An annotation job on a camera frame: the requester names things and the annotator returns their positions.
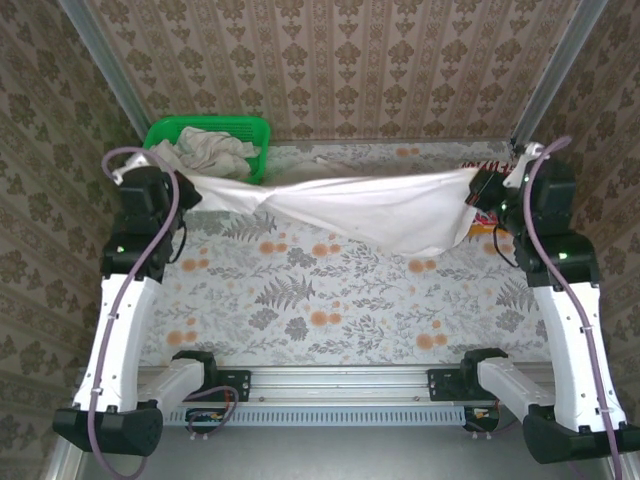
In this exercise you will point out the plain white t-shirt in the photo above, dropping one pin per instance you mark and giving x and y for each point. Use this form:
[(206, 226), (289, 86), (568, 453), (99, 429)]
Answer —
[(350, 205)]

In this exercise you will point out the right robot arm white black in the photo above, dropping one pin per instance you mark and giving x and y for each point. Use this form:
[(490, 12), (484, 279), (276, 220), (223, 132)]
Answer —
[(570, 345)]

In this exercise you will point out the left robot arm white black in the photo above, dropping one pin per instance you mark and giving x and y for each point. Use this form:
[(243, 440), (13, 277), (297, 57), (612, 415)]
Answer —
[(140, 340)]

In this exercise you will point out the crumpled white t-shirts pile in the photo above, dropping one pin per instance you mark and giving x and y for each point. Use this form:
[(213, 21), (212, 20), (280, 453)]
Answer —
[(210, 150)]

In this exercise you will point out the folded red print t-shirt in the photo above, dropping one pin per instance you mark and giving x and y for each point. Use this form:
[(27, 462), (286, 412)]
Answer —
[(480, 165)]

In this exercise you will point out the green plastic basket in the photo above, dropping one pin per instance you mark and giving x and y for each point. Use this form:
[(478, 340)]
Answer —
[(250, 130)]

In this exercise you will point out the floral patterned table cover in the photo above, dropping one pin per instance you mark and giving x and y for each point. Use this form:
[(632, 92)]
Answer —
[(325, 300)]

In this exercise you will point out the aluminium frame post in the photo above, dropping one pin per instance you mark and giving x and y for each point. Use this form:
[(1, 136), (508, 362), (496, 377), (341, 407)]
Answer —
[(560, 65), (100, 65)]

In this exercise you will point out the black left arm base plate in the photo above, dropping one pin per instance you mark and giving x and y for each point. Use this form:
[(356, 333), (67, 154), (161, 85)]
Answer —
[(235, 385)]

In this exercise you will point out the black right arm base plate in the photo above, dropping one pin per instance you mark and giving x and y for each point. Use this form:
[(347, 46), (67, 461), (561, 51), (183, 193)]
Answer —
[(442, 385)]

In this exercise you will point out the aluminium mounting rail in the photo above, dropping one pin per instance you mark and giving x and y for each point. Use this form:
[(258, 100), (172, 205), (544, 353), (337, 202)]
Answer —
[(340, 382)]

